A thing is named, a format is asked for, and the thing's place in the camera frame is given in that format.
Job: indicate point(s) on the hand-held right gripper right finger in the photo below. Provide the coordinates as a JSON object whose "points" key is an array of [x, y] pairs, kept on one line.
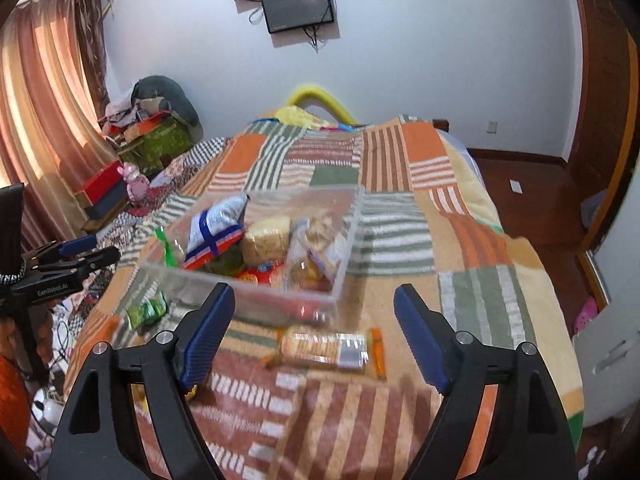
{"points": [[420, 335]]}

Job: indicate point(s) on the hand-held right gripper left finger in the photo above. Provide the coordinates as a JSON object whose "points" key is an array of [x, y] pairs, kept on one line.
{"points": [[207, 335]]}

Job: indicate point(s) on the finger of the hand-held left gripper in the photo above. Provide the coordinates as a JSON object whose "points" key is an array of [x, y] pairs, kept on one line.
{"points": [[77, 246], [97, 258]]}

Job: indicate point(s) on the small green snack packet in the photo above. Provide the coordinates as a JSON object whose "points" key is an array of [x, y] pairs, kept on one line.
{"points": [[147, 310]]}

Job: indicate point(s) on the orange snack packet green band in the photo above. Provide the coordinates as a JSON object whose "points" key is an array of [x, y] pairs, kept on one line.
{"points": [[167, 250]]}

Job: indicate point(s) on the red snack packet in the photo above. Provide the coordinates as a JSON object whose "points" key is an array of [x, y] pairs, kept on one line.
{"points": [[260, 276]]}

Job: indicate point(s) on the long biscuit packet orange ends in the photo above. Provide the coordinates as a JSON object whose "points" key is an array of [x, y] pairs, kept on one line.
{"points": [[330, 351]]}

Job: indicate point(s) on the blue white red chip bag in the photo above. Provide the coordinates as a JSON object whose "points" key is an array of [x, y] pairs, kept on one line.
{"points": [[215, 232]]}

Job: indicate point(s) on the white sandwich cake packet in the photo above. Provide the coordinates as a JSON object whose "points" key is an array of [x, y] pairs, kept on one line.
{"points": [[267, 240]]}

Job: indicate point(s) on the brown bread packet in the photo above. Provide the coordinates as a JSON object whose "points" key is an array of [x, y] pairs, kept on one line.
{"points": [[305, 272]]}

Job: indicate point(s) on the clear plastic storage box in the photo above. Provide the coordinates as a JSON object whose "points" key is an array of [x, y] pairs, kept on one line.
{"points": [[345, 245]]}

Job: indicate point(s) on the clear cracker packet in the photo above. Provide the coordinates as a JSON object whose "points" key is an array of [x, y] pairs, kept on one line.
{"points": [[317, 232]]}

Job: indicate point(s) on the dark blue box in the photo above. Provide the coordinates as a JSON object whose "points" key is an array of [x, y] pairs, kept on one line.
{"points": [[107, 202]]}

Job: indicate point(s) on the red box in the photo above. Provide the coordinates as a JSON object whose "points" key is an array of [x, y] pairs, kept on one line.
{"points": [[102, 182]]}

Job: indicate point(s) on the patchwork checkered quilt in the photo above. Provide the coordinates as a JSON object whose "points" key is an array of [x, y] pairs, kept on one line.
{"points": [[150, 195]]}

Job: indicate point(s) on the pink plush toy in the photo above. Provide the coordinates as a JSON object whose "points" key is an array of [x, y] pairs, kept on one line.
{"points": [[134, 182]]}

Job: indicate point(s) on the striped orange green blanket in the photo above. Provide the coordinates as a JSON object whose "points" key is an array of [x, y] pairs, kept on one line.
{"points": [[425, 240]]}

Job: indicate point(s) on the green bag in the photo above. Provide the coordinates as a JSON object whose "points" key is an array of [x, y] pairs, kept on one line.
{"points": [[165, 142]]}

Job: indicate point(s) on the orange striped curtain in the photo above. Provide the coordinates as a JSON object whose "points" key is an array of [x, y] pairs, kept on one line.
{"points": [[45, 110]]}

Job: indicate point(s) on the pink slipper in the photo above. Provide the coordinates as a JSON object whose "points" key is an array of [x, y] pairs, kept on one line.
{"points": [[587, 316]]}

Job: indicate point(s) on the white wardrobe door pink hearts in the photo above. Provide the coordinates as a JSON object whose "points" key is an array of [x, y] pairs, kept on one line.
{"points": [[612, 355]]}

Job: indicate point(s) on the yellow cushion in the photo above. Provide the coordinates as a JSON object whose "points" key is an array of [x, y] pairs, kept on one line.
{"points": [[320, 100]]}

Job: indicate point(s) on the brown wooden door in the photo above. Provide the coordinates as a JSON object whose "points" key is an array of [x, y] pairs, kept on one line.
{"points": [[605, 85]]}

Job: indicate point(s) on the white wall outlet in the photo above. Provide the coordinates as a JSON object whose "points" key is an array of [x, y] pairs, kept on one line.
{"points": [[492, 126]]}

